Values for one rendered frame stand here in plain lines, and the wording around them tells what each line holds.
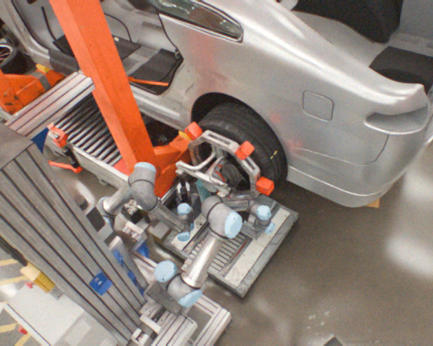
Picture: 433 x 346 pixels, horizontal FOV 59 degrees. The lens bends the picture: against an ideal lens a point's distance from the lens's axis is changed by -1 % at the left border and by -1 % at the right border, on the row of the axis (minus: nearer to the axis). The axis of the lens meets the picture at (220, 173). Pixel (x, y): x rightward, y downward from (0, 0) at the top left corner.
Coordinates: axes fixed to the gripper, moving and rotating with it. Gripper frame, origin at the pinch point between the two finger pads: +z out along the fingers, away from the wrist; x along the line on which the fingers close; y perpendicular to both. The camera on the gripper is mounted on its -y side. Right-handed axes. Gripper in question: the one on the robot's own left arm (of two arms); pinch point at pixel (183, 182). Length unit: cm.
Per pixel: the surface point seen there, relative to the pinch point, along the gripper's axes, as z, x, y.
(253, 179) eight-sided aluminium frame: -16.2, 45.0, -9.6
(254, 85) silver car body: 7, 53, -63
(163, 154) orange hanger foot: 31.5, -12.3, 2.1
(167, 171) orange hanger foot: 27.8, -12.9, 16.9
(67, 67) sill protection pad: 151, -91, -8
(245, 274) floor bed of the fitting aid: -38, 29, 75
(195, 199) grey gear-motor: 16.5, 2.8, 42.7
